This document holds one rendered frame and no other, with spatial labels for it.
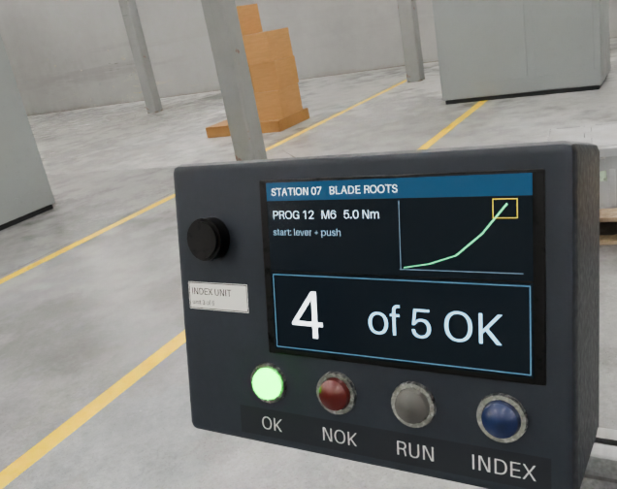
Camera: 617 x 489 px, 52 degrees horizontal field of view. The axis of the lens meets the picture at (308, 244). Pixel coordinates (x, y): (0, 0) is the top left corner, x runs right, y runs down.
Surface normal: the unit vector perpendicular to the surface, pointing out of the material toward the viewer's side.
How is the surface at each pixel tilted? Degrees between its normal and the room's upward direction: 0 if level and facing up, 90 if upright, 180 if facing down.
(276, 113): 90
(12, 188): 90
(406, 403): 70
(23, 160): 90
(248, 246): 75
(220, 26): 90
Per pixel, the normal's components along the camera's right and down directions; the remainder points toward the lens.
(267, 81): -0.43, 0.38
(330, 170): -0.50, 0.12
